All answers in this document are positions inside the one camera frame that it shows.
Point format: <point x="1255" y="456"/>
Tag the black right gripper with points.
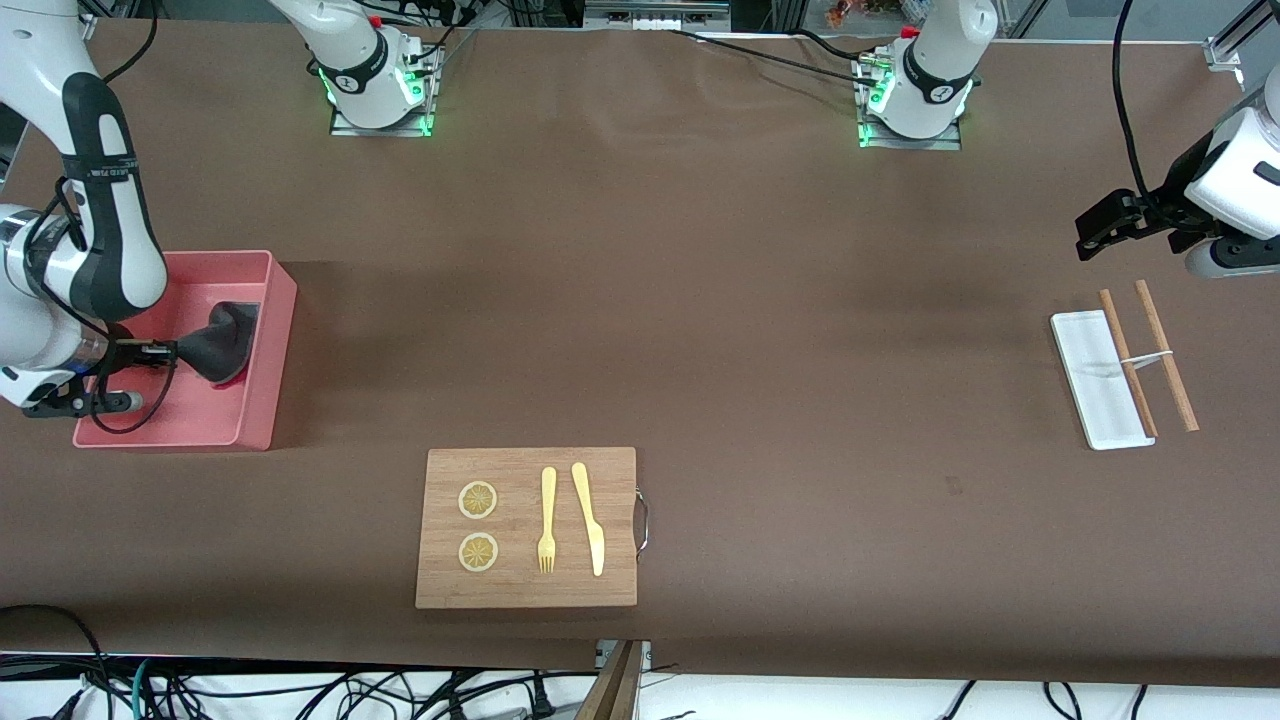
<point x="133" y="352"/>

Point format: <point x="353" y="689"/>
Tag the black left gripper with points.
<point x="1166" y="205"/>

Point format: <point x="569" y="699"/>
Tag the grey and pink cloth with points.
<point x="225" y="345"/>

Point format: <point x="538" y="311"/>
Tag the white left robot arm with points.
<point x="930" y="60"/>

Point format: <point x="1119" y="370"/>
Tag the pink plastic bin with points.
<point x="200" y="410"/>

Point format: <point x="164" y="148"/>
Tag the thin white tie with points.
<point x="1152" y="356"/>

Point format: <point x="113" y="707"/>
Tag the white rectangular tray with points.
<point x="1095" y="390"/>

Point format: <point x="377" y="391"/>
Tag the colourful toy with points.
<point x="860" y="10"/>

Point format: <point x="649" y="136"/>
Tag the lemon slice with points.
<point x="478" y="500"/>
<point x="478" y="552"/>

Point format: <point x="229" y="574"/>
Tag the yellow plastic fork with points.
<point x="548" y="500"/>

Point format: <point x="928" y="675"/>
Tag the wooden cutting board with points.
<point x="520" y="590"/>

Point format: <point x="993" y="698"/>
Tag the yellow plastic knife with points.
<point x="590" y="520"/>

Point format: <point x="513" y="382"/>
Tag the grey metal box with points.
<point x="655" y="15"/>

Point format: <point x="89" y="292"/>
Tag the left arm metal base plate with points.
<point x="950" y="143"/>

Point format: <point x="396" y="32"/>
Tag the aluminium frame corner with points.
<point x="90" y="25"/>
<point x="1222" y="52"/>

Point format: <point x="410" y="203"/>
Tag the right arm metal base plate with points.
<point x="420" y="125"/>

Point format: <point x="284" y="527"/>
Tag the wooden post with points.
<point x="610" y="690"/>

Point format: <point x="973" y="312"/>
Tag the small metal bracket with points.
<point x="645" y="655"/>

